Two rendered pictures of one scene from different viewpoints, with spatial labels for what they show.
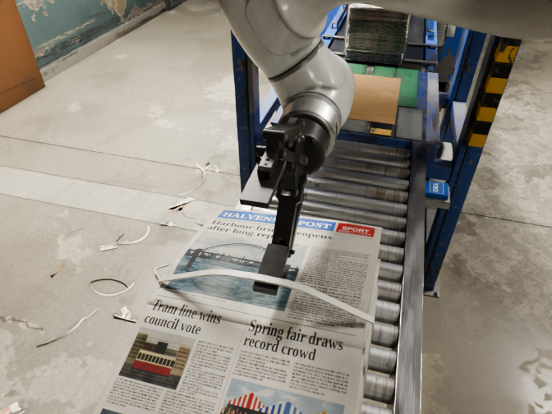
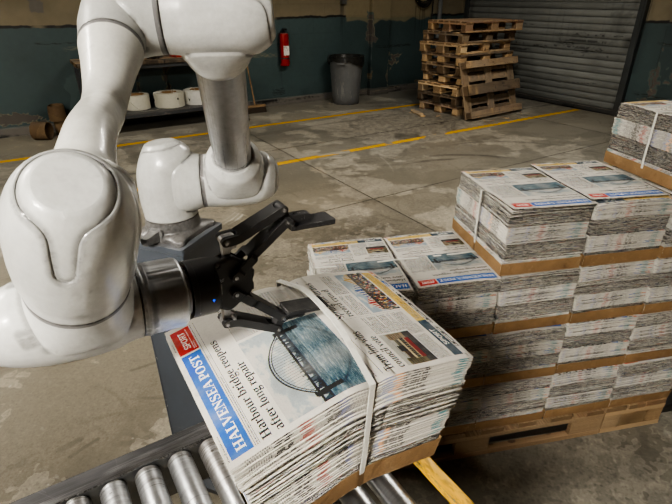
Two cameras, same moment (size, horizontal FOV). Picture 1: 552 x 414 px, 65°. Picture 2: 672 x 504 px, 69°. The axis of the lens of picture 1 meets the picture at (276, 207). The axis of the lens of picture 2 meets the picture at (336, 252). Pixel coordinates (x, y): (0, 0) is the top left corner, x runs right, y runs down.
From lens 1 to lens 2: 0.93 m
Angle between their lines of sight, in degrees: 102
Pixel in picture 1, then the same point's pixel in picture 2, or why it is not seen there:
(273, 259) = (298, 304)
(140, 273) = not seen: outside the picture
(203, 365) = (384, 326)
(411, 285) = (64, 491)
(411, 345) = (155, 449)
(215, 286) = (337, 351)
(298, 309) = not seen: hidden behind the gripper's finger
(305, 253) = (249, 338)
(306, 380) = (339, 288)
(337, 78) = not seen: hidden behind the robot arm
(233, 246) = (287, 381)
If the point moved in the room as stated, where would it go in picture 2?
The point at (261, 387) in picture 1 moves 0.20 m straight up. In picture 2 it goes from (362, 301) to (365, 193)
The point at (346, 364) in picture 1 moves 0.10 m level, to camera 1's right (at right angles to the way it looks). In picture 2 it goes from (315, 279) to (278, 261)
